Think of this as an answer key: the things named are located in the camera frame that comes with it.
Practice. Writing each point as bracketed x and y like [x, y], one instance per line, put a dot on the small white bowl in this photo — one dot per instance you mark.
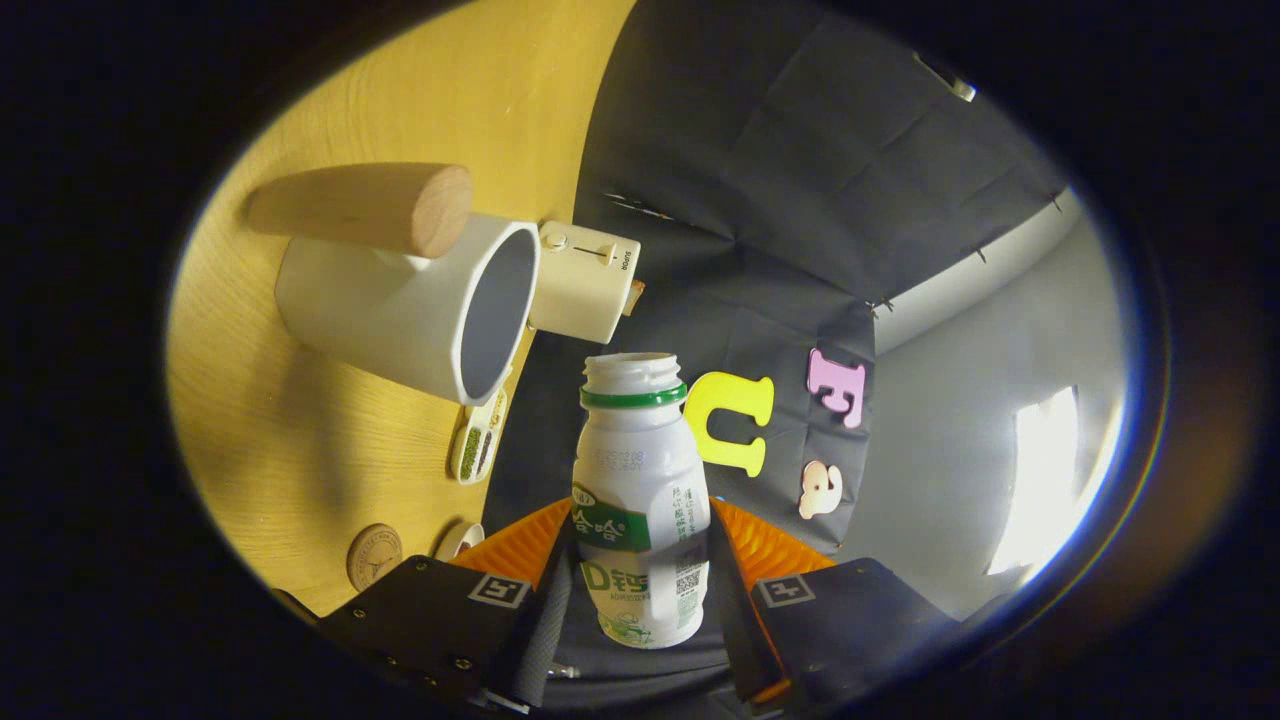
[458, 540]

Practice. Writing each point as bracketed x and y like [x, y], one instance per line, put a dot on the clear plastic water bottle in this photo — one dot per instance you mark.
[562, 672]

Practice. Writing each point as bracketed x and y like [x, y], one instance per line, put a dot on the round wooden coaster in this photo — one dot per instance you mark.
[373, 557]

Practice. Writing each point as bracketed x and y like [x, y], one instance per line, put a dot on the white divided dish with beans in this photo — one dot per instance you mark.
[472, 450]

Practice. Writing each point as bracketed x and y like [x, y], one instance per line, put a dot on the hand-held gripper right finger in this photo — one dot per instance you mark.
[742, 640]

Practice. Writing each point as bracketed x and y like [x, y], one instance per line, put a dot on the cream toaster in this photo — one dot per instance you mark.
[585, 290]

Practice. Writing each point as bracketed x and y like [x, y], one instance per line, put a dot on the bright ceiling light panel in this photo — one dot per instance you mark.
[1045, 480]

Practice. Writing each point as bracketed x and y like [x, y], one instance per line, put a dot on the wooden table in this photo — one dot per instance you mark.
[300, 450]

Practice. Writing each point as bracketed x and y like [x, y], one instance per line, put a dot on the black backdrop cloth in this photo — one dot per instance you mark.
[780, 170]

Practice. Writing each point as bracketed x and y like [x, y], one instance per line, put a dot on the bread slice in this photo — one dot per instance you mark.
[635, 298]

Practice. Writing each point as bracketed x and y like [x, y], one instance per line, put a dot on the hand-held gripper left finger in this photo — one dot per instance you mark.
[545, 620]

